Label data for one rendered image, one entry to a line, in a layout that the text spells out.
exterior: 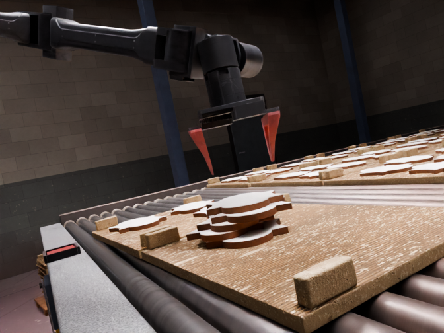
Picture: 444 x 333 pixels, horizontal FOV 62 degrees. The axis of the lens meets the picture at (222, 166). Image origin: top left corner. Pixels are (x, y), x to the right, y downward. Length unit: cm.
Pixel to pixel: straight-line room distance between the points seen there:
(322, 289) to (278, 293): 5
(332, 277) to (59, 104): 587
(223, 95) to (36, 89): 560
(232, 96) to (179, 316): 32
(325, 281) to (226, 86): 34
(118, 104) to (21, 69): 145
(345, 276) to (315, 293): 4
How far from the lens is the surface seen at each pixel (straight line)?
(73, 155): 600
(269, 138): 57
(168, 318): 42
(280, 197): 61
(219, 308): 42
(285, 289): 37
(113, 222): 107
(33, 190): 588
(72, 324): 50
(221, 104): 56
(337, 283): 34
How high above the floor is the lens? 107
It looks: 2 degrees down
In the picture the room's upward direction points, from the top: 11 degrees counter-clockwise
